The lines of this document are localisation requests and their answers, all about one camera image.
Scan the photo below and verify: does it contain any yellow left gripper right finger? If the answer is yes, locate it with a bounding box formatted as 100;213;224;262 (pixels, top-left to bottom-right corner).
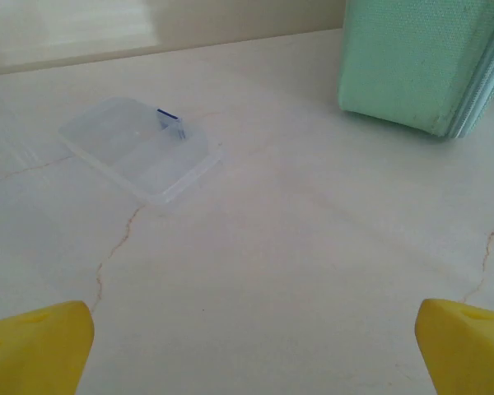
414;298;494;395

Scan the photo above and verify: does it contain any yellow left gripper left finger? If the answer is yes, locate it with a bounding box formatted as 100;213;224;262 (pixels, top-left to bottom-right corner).
0;300;96;395

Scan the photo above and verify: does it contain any clear plastic box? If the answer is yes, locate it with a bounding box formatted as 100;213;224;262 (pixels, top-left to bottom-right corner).
57;96;225;206

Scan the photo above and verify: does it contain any mint green fabric case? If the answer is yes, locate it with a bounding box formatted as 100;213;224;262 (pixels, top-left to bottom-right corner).
337;0;494;140

